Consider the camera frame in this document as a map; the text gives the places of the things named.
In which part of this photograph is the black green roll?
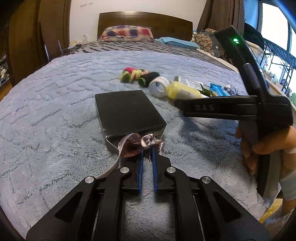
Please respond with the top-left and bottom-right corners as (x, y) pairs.
(137, 72), (160, 87)

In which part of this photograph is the brown wooden headboard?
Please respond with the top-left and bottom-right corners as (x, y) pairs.
(97, 11), (193, 41)

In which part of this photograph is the person's right hand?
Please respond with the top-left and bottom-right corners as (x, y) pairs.
(235, 126), (295, 177)

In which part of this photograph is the patterned brown bag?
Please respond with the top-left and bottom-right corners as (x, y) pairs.
(191, 29), (221, 58)

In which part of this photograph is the dark wooden wardrobe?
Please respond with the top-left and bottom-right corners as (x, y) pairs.
(0, 0), (72, 86)

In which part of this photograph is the plaid pillow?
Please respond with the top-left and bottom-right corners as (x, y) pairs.
(98, 25), (154, 42)

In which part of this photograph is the brown curtain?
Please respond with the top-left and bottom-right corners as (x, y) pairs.
(197, 0), (245, 35)

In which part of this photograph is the blue snack wrapper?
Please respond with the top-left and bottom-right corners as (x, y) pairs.
(210, 83), (230, 97)

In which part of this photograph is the yellow plastic bottle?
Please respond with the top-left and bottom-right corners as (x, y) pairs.
(166, 81), (208, 100)

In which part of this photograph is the striped bed sheet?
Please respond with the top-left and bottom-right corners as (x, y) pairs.
(72, 41), (238, 72)

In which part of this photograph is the black flat box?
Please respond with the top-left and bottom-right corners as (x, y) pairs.
(95, 90), (167, 154)

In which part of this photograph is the folded light blue cloth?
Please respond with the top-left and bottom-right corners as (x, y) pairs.
(155, 37), (200, 50)

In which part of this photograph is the grey fluffy blanket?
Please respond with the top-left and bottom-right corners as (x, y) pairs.
(1, 51), (271, 236)

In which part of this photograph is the white tape roll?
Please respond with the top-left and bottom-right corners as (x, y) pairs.
(149, 76), (170, 98)

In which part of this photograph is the striped ribbon scrap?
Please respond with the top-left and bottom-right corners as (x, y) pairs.
(98, 133), (164, 179)

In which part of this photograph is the colourful knitted yarn toy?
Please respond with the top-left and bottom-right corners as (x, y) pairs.
(120, 67), (142, 83)

